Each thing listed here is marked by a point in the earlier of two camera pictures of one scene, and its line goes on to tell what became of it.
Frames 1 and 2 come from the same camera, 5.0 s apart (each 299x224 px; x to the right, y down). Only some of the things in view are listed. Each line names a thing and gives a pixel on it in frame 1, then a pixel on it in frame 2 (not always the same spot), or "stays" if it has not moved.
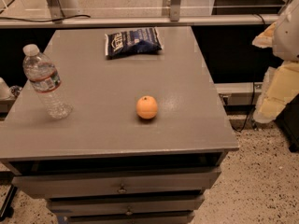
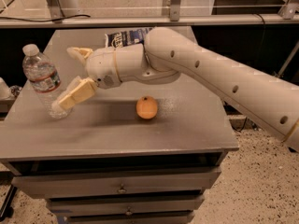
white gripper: x=288 y=35 -> x=101 y=66
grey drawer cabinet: x=105 y=163 stays
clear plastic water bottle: x=43 y=75 stays
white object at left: x=6 y=91 stays
